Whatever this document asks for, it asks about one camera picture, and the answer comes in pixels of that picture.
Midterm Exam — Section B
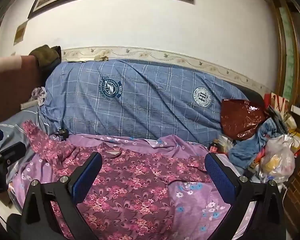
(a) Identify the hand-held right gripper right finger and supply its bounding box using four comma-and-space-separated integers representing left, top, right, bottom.
205, 152, 287, 240

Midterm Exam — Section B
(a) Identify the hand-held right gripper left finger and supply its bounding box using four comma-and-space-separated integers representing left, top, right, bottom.
21, 152, 103, 240

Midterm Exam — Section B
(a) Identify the maroon floral garment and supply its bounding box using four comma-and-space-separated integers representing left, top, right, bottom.
22, 120, 213, 240

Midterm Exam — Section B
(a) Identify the grey striped floral sheet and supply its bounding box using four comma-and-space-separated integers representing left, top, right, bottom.
0, 110, 70, 185

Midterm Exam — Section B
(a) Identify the small dark bottle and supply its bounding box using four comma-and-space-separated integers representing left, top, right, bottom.
209, 139, 220, 153

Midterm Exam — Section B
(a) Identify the purple floral bedsheet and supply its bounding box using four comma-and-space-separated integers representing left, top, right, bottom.
6, 134, 255, 240

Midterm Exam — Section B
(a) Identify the pale plastic packet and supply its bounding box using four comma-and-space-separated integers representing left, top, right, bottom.
216, 134, 238, 154

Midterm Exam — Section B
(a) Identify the blue denim garment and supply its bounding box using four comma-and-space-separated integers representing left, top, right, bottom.
227, 117, 278, 170

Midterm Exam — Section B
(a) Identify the white long box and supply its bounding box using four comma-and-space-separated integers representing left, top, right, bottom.
20, 101, 39, 109

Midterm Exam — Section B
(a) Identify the black shoe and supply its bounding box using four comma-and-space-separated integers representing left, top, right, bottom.
6, 214, 24, 240

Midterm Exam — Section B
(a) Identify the white plastic bag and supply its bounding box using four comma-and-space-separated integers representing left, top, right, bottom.
259, 134, 296, 184

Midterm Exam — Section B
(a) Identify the shiny reddish brown plastic bag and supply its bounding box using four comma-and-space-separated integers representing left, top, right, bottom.
220, 99, 268, 140

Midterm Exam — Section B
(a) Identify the crumpled grey purple cloth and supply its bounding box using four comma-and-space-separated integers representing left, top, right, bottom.
31, 86, 49, 105

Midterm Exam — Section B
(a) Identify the grey striped cloth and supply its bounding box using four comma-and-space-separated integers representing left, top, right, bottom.
266, 105, 288, 133

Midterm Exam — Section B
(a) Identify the red gift bag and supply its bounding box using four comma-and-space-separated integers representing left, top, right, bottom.
264, 92, 290, 113

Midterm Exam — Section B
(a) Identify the olive green cloth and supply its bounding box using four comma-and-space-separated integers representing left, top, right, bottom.
29, 44, 63, 68

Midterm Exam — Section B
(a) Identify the blue plaid crest cover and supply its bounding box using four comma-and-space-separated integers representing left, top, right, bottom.
39, 59, 250, 145

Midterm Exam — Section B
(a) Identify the beige crumpled cloth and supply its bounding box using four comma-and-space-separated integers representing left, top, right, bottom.
94, 52, 110, 62

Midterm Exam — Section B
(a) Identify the wooden framed green panel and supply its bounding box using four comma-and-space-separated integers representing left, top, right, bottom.
265, 0, 300, 105

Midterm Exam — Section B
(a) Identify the small framed wall plaque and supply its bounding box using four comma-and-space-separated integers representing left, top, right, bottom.
14, 19, 28, 46

